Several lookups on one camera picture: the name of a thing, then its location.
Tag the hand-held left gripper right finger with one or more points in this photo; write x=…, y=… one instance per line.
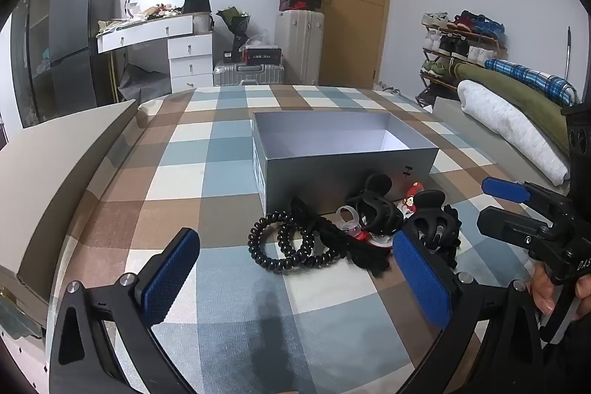
x=420, y=278

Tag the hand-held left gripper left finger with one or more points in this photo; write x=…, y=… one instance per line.
x=171, y=278

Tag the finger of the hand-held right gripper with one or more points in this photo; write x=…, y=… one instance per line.
x=505, y=189
x=508, y=228

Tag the black hair claw clip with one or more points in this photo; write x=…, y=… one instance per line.
x=381, y=214
x=431, y=228

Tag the red cartoon hair clip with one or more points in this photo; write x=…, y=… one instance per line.
x=411, y=200

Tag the long black hair clip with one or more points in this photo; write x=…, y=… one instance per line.
x=339, y=239

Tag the clear plastic hair accessory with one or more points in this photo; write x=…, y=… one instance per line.
x=347, y=216

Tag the grey cardboard box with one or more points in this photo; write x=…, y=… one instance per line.
x=323, y=177

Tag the person's right hand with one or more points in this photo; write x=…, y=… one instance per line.
x=545, y=290

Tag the white rolled blanket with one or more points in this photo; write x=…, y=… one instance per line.
x=508, y=126

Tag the grey padded board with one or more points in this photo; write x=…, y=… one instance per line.
x=455, y=119

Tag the checked bed sheet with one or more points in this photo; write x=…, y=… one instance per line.
x=184, y=172

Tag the blue plaid blanket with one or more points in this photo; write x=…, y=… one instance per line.
x=531, y=78

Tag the wooden shoe rack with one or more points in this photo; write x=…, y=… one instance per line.
x=427, y=91

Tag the thin metal pole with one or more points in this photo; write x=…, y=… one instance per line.
x=569, y=57

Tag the row of shoes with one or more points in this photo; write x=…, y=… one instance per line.
x=457, y=45

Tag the pair of light shoes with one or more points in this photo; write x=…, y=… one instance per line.
x=385, y=88

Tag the beige bed headboard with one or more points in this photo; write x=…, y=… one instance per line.
x=46, y=181

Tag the dark grey bag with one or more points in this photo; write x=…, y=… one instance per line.
x=141, y=84

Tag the yellow stick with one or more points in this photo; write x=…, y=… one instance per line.
x=111, y=75

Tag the silver suitcase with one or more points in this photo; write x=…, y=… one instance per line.
x=249, y=74

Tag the white dressing table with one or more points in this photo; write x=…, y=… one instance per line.
x=189, y=52

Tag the small black box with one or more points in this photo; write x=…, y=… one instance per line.
x=229, y=56

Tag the wooden door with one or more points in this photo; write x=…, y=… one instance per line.
x=355, y=6

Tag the black and red box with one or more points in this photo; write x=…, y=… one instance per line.
x=263, y=54

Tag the beige suitcase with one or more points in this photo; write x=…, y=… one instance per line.
x=300, y=45

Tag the white ribbed bin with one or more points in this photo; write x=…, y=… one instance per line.
x=202, y=23

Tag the pile of desk clutter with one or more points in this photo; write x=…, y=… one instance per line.
x=138, y=18

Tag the glass door cabinet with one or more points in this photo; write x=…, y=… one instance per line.
x=34, y=52

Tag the dark wrapped flower bouquet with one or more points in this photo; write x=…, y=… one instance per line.
x=235, y=22

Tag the dark grey refrigerator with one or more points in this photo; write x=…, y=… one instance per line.
x=78, y=29

